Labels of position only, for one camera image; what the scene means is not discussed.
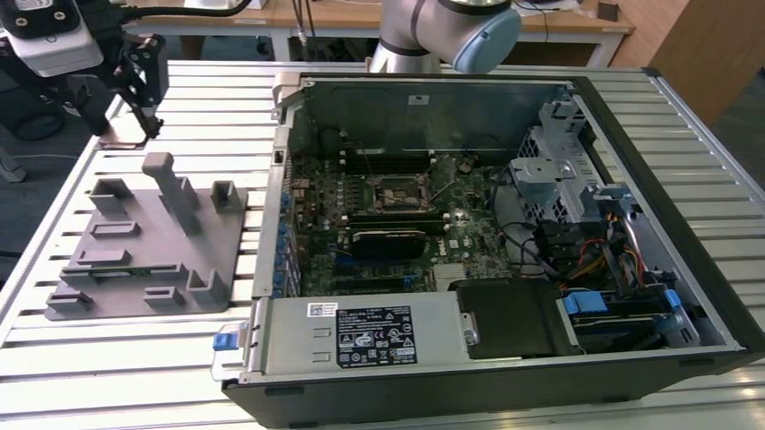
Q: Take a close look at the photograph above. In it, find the green motherboard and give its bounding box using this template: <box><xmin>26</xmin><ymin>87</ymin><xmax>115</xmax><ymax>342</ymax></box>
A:
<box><xmin>285</xmin><ymin>150</ymin><xmax>523</xmax><ymax>300</ymax></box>

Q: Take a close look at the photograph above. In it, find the black PC case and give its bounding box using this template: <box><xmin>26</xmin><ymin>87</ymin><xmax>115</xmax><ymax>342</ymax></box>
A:
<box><xmin>212</xmin><ymin>66</ymin><xmax>756</xmax><ymax>429</ymax></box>

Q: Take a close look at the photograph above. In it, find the black cable silver plug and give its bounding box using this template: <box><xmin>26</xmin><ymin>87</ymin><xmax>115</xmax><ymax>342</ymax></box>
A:
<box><xmin>290</xmin><ymin>0</ymin><xmax>318</xmax><ymax>45</ymax></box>

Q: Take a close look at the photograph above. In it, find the silver CPU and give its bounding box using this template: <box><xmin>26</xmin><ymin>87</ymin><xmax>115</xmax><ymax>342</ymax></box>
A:
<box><xmin>98</xmin><ymin>133</ymin><xmax>150</xmax><ymax>151</ymax></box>

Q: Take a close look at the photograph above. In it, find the black cable brass fitting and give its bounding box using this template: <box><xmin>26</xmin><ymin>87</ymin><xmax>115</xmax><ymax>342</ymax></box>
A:
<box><xmin>117</xmin><ymin>0</ymin><xmax>257</xmax><ymax>22</ymax></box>

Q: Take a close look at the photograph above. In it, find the wire locking lever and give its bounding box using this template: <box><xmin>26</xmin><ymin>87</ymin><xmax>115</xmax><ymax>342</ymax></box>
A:
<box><xmin>361</xmin><ymin>138</ymin><xmax>380</xmax><ymax>179</ymax></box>

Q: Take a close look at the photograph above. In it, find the wooden desk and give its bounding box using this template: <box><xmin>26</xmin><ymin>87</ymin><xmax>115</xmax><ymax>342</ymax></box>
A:
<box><xmin>105</xmin><ymin>0</ymin><xmax>639</xmax><ymax>68</ymax></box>

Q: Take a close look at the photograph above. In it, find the white stand foot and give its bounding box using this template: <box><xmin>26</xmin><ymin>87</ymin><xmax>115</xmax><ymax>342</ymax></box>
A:
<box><xmin>0</xmin><ymin>142</ymin><xmax>29</xmax><ymax>184</ymax></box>

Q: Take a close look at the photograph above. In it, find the black wire mesh bin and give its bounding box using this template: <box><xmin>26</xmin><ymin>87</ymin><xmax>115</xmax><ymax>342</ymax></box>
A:
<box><xmin>11</xmin><ymin>87</ymin><xmax>69</xmax><ymax>142</ymax></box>

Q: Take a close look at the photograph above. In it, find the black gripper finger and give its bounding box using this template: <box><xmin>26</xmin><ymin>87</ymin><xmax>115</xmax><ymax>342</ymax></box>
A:
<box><xmin>121</xmin><ymin>32</ymin><xmax>167</xmax><ymax>142</ymax></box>
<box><xmin>66</xmin><ymin>73</ymin><xmax>114</xmax><ymax>138</ymax></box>

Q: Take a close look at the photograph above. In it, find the yellow red wire bundle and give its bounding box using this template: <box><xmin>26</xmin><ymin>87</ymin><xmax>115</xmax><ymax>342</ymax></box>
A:
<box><xmin>559</xmin><ymin>212</ymin><xmax>653</xmax><ymax>290</ymax></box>

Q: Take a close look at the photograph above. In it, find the silver drive cage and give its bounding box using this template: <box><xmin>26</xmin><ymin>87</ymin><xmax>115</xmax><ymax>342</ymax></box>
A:
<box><xmin>508</xmin><ymin>100</ymin><xmax>605</xmax><ymax>225</ymax></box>

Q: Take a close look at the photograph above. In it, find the silver chipset heatsink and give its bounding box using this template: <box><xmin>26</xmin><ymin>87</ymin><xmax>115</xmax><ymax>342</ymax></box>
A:
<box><xmin>432</xmin><ymin>262</ymin><xmax>471</xmax><ymax>288</ymax></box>

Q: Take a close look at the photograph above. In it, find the silver power supply unit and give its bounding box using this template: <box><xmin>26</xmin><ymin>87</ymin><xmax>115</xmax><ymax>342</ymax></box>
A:
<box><xmin>237</xmin><ymin>293</ymin><xmax>475</xmax><ymax>376</ymax></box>

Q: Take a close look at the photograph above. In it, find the grey parts rack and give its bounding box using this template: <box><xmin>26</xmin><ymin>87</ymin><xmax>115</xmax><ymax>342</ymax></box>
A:
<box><xmin>45</xmin><ymin>150</ymin><xmax>253</xmax><ymax>322</ymax></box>

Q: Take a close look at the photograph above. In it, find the black cable bundle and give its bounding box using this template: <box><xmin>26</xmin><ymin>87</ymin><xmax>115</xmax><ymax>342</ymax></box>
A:
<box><xmin>493</xmin><ymin>169</ymin><xmax>581</xmax><ymax>288</ymax></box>

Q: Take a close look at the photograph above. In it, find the black graphics card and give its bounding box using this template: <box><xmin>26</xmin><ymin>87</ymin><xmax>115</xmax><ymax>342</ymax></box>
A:
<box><xmin>349</xmin><ymin>228</ymin><xmax>432</xmax><ymax>262</ymax></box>

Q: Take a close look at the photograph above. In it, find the CPU socket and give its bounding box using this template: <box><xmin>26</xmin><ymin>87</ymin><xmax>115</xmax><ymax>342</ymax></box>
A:
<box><xmin>372</xmin><ymin>175</ymin><xmax>437</xmax><ymax>215</ymax></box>

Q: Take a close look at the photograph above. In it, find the wooden cabinet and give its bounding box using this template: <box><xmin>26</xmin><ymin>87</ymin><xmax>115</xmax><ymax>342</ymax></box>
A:
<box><xmin>609</xmin><ymin>0</ymin><xmax>765</xmax><ymax>129</ymax></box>

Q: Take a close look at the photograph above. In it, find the metal socket cover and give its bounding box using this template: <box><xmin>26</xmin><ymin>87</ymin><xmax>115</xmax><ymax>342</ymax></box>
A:
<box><xmin>417</xmin><ymin>153</ymin><xmax>461</xmax><ymax>203</ymax></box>

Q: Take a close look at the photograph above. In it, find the black RAM slot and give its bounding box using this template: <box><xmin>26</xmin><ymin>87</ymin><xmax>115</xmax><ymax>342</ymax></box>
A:
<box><xmin>338</xmin><ymin>158</ymin><xmax>437</xmax><ymax>165</ymax></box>
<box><xmin>338</xmin><ymin>162</ymin><xmax>437</xmax><ymax>170</ymax></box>
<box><xmin>348</xmin><ymin>228</ymin><xmax>452</xmax><ymax>235</ymax></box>
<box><xmin>338</xmin><ymin>153</ymin><xmax>437</xmax><ymax>160</ymax></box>
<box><xmin>338</xmin><ymin>149</ymin><xmax>437</xmax><ymax>156</ymax></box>
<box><xmin>345</xmin><ymin>213</ymin><xmax>452</xmax><ymax>220</ymax></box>
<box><xmin>345</xmin><ymin>218</ymin><xmax>452</xmax><ymax>225</ymax></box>
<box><xmin>346</xmin><ymin>223</ymin><xmax>452</xmax><ymax>230</ymax></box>

